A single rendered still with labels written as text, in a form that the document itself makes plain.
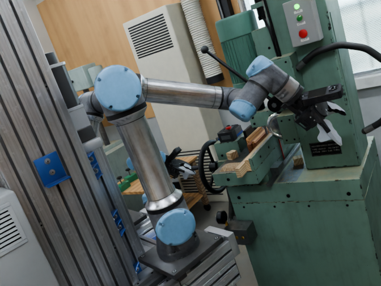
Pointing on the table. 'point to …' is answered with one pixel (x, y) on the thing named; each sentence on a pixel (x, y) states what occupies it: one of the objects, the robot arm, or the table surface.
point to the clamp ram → (247, 132)
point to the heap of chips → (229, 167)
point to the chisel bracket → (261, 118)
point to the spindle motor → (238, 43)
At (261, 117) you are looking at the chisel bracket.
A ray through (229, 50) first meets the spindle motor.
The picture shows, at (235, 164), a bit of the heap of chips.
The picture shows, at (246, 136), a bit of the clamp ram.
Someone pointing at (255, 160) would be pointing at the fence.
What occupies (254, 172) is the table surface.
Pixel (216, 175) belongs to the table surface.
